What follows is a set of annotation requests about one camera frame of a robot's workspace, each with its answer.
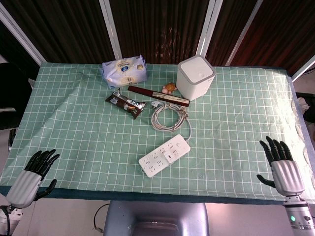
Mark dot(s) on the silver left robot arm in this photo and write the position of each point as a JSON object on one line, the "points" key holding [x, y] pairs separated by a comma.
{"points": [[14, 217]]}

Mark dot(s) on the green checked tablecloth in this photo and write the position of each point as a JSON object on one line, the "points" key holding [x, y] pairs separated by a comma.
{"points": [[86, 147]]}

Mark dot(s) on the white partition frame post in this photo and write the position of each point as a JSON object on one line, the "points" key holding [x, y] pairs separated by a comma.
{"points": [[209, 27], [112, 27], [242, 34], [304, 68], [22, 37]]}

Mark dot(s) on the black and grey left robot hand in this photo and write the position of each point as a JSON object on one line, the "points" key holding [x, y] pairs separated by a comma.
{"points": [[23, 184]]}

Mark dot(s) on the white square bin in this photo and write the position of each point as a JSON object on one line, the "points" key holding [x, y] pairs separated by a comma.
{"points": [[194, 78]]}

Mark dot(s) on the black and grey right robot hand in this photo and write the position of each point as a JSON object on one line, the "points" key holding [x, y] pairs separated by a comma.
{"points": [[286, 175]]}

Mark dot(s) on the brown snack bag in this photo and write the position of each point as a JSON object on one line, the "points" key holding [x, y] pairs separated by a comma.
{"points": [[123, 103]]}

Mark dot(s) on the blue and white biscuit pack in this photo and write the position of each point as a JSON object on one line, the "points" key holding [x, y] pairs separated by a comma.
{"points": [[124, 71]]}

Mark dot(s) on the small turtle toy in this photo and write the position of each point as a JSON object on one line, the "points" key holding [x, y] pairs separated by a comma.
{"points": [[169, 88]]}

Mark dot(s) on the white charger block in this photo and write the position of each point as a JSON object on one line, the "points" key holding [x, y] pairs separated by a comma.
{"points": [[170, 156]]}

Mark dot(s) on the white power strip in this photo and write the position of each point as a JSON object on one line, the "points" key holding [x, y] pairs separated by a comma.
{"points": [[152, 163]]}

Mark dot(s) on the white crumpled cloth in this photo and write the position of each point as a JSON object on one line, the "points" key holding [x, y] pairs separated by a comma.
{"points": [[303, 103]]}

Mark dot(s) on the grey robot torso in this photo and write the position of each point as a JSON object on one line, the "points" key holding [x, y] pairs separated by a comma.
{"points": [[157, 218]]}

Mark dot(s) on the dark red long box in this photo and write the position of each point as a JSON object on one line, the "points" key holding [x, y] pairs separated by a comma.
{"points": [[147, 93]]}

